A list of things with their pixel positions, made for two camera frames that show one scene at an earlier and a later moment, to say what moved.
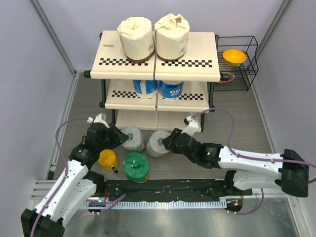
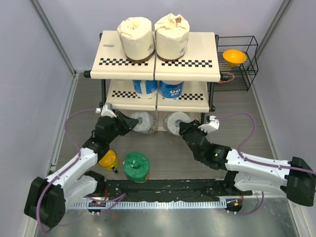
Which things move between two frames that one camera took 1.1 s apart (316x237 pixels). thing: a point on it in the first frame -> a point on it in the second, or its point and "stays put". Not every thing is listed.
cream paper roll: x=172 y=33 stays put
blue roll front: x=170 y=91 stays put
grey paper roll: x=154 y=146 -> x=171 y=122
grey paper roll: x=136 y=142 -> x=147 y=122
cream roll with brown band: x=138 y=38 stays put
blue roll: x=145 y=89 stays put
